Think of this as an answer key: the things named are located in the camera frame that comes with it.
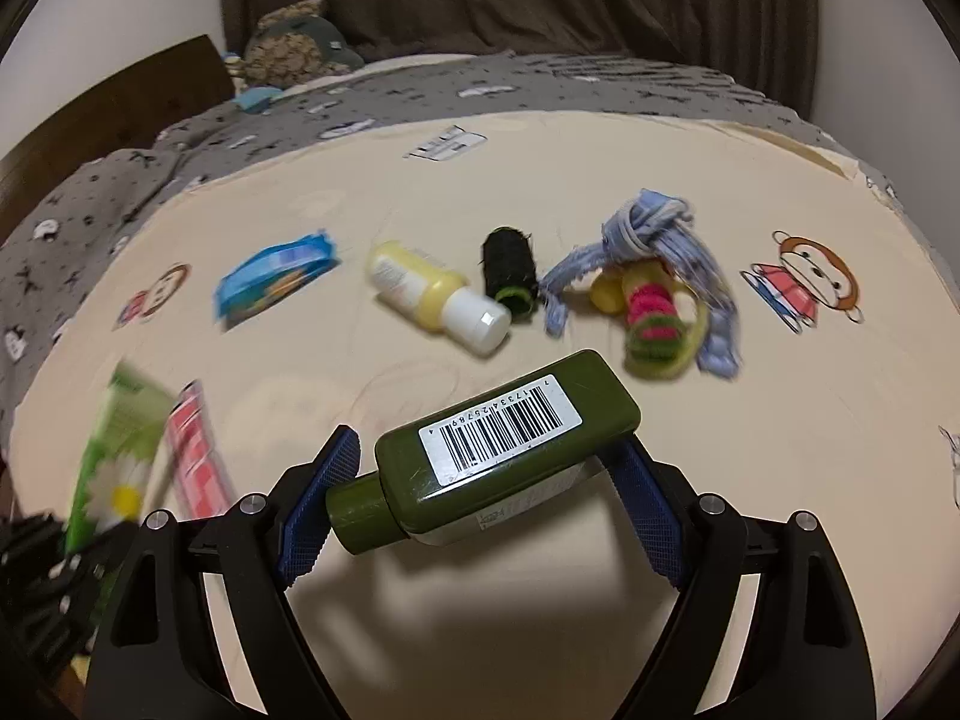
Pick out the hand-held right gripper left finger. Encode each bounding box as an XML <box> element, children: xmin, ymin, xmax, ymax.
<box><xmin>81</xmin><ymin>424</ymin><xmax>361</xmax><ymax>720</ymax></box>

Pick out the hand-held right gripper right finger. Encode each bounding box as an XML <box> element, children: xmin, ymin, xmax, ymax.
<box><xmin>596</xmin><ymin>435</ymin><xmax>878</xmax><ymax>720</ymax></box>

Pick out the dark green plastic bottle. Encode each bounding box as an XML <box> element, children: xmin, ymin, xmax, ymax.
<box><xmin>325</xmin><ymin>349</ymin><xmax>643</xmax><ymax>556</ymax></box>

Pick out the red and white packet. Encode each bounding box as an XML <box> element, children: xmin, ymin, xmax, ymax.
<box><xmin>165</xmin><ymin>381</ymin><xmax>239</xmax><ymax>518</ymax></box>

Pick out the green daisy print packet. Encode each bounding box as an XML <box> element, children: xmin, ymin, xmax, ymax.
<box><xmin>64</xmin><ymin>364</ymin><xmax>181</xmax><ymax>616</ymax></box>

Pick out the pink and green hair roller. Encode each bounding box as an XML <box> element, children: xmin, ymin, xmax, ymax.
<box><xmin>622</xmin><ymin>281</ymin><xmax>710</xmax><ymax>380</ymax></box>

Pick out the small yellow plastic container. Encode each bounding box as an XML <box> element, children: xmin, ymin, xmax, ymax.
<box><xmin>589</xmin><ymin>261</ymin><xmax>661</xmax><ymax>314</ymax></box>

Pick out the blue wipes packet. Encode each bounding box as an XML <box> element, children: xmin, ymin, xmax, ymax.
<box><xmin>212</xmin><ymin>231</ymin><xmax>340</xmax><ymax>331</ymax></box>

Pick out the yellow bottle with white cap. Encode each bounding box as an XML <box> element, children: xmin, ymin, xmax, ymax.
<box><xmin>365</xmin><ymin>240</ymin><xmax>512</xmax><ymax>356</ymax></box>

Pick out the blue striped knotted cloth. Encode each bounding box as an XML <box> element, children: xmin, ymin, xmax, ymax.
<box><xmin>541</xmin><ymin>191</ymin><xmax>743</xmax><ymax>377</ymax></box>

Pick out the black hair roller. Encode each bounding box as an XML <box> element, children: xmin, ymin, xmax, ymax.
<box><xmin>480</xmin><ymin>226</ymin><xmax>542</xmax><ymax>322</ymax></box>

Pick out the cream cartoon print blanket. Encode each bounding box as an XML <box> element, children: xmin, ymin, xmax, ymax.
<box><xmin>7</xmin><ymin>111</ymin><xmax>960</xmax><ymax>720</ymax></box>

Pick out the grey printed blanket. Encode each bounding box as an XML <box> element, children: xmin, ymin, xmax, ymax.
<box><xmin>0</xmin><ymin>51</ymin><xmax>912</xmax><ymax>466</ymax></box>

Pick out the dark wooden headboard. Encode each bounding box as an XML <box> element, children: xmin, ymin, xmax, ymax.
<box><xmin>0</xmin><ymin>35</ymin><xmax>237</xmax><ymax>241</ymax></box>

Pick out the brown patterned plush toy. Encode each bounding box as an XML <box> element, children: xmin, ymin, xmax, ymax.
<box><xmin>225</xmin><ymin>0</ymin><xmax>366</xmax><ymax>95</ymax></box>

